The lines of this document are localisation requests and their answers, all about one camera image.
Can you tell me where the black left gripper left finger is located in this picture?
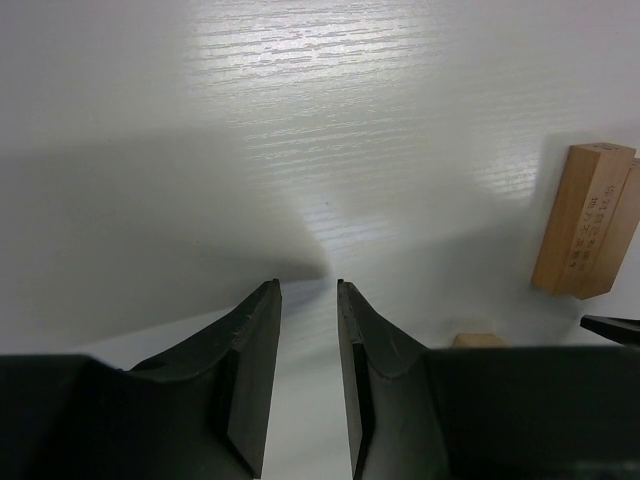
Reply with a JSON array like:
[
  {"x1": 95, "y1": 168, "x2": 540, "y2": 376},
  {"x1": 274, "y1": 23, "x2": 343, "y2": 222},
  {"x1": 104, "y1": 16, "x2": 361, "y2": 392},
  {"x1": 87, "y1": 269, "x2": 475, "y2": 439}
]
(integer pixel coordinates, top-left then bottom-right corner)
[{"x1": 84, "y1": 279, "x2": 281, "y2": 479}]

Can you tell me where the light wood cube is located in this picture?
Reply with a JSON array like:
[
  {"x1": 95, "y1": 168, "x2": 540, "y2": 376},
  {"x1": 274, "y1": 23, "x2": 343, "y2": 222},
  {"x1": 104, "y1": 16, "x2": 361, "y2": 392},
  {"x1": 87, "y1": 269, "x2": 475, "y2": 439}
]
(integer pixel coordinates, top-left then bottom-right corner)
[{"x1": 451, "y1": 333, "x2": 507, "y2": 348}]

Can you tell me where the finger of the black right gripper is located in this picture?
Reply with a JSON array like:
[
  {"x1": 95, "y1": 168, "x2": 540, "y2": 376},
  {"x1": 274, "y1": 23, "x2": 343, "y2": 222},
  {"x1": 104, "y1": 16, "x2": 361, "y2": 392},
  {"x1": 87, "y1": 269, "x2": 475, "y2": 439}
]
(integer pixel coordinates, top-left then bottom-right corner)
[{"x1": 580, "y1": 315, "x2": 640, "y2": 346}]

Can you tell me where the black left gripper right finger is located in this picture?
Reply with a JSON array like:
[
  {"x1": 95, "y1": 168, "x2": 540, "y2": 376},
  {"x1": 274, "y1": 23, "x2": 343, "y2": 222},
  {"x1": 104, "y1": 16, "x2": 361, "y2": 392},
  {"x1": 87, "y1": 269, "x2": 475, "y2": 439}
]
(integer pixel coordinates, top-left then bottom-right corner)
[{"x1": 337, "y1": 279, "x2": 450, "y2": 479}]

